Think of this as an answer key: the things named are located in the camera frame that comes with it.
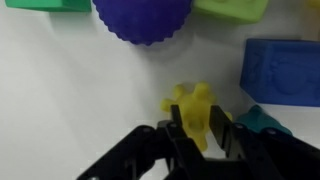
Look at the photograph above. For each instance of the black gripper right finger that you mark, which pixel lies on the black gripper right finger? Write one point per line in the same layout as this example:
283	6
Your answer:
266	150

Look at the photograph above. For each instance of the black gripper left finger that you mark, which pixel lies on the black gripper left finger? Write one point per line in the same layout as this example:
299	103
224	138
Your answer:
150	153

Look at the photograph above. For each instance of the yellow star-shaped toy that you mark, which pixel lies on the yellow star-shaped toy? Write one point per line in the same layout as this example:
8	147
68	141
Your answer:
195	106

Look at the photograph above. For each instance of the teal rubber toy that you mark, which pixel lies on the teal rubber toy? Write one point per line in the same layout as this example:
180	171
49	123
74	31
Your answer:
258	120

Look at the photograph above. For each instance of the blue embossed cube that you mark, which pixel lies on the blue embossed cube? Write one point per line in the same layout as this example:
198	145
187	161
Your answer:
283	71

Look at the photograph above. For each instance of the purple bumpy ball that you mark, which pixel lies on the purple bumpy ball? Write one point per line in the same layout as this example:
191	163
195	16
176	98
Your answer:
143	18

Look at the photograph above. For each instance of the lime green cube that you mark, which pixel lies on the lime green cube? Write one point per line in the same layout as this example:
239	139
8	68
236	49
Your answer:
233	8

